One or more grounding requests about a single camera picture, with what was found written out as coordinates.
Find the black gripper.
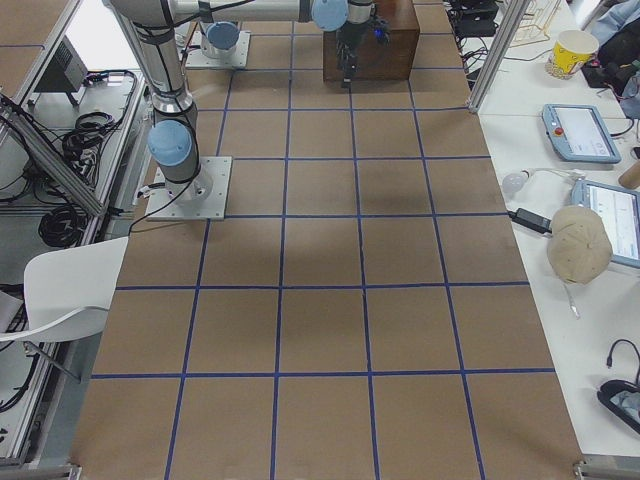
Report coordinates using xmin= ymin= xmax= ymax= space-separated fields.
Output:
xmin=336 ymin=21 xmax=369 ymax=88

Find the dark wooden drawer cabinet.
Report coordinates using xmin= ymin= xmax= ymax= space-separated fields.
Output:
xmin=312 ymin=1 xmax=420 ymax=83

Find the white light bulb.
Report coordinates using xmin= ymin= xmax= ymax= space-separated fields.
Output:
xmin=501 ymin=170 xmax=531 ymax=197

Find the yellow popcorn cup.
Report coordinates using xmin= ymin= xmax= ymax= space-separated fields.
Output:
xmin=545 ymin=30 xmax=599 ymax=80

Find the blue teach pendant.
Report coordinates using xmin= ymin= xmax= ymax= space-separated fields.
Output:
xmin=571 ymin=179 xmax=639 ymax=268
xmin=541 ymin=104 xmax=622 ymax=165

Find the black power adapter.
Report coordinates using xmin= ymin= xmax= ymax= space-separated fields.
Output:
xmin=508 ymin=208 xmax=552 ymax=235

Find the beige cap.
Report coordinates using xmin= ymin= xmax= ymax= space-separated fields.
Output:
xmin=547 ymin=205 xmax=613 ymax=284

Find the white chair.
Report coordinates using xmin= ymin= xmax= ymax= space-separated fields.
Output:
xmin=1 ymin=237 xmax=128 ymax=343

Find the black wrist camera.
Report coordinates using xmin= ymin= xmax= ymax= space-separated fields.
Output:
xmin=370 ymin=14 xmax=390 ymax=45

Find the aluminium frame post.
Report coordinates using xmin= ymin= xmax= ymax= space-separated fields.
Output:
xmin=467 ymin=0 xmax=529 ymax=113

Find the gold wire rack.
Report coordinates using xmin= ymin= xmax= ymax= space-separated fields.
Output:
xmin=511 ymin=0 xmax=561 ymax=47

